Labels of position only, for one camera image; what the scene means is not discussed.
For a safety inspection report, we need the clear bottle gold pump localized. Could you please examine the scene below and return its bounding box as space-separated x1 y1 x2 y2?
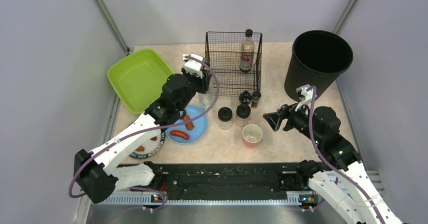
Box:
198 79 215 110

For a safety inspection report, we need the brown sauce bottle black cap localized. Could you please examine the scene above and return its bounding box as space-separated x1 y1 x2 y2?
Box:
239 29 255 73

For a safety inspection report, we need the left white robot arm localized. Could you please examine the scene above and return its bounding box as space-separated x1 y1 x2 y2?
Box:
69 65 218 204

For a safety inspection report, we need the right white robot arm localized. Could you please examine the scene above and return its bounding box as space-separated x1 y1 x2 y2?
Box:
263 104 403 223

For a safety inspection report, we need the pink mug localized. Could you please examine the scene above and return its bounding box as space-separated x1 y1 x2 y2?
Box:
242 120 263 148

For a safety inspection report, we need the small dark spice bottle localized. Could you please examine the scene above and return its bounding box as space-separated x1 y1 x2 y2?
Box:
251 90 261 108

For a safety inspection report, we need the dark red chili pepper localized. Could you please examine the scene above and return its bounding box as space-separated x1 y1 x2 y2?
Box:
180 110 186 119

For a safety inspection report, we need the clear jar black lid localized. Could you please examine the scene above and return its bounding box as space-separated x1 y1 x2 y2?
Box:
236 104 251 127
218 107 233 130

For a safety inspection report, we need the black pepper grinder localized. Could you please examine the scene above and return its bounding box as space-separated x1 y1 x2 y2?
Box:
238 90 252 105

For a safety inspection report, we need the blue plate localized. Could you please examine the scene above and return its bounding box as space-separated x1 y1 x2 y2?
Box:
165 115 208 144

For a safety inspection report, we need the orange sausage piece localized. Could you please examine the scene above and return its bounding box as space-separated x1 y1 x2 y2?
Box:
182 115 194 131

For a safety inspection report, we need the red sausage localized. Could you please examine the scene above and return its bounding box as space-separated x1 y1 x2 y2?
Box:
170 130 190 140

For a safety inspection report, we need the green plastic tub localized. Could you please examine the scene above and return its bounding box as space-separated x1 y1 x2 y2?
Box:
107 48 174 114

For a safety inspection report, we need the black trash bin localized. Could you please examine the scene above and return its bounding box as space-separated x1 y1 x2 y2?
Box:
284 30 353 101

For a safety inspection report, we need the white green rimmed plate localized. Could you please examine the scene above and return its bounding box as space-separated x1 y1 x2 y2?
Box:
129 133 166 159

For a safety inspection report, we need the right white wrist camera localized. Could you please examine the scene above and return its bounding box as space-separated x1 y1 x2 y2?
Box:
295 84 316 111

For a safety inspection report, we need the black wire basket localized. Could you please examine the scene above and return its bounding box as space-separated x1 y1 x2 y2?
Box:
205 31 263 97

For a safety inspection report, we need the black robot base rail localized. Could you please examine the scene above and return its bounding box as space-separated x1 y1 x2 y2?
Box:
147 162 317 204

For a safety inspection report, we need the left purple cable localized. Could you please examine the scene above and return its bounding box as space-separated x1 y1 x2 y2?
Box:
68 55 221 199

